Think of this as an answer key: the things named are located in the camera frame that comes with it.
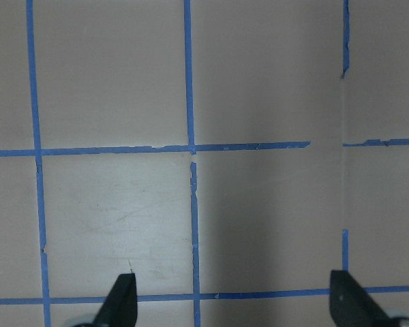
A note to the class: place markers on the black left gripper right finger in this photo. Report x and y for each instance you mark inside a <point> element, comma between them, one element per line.
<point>351,306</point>

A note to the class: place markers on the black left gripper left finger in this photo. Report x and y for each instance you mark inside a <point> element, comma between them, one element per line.
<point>120,308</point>

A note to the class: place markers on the brown paper table cover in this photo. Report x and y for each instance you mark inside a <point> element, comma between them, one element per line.
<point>229,153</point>

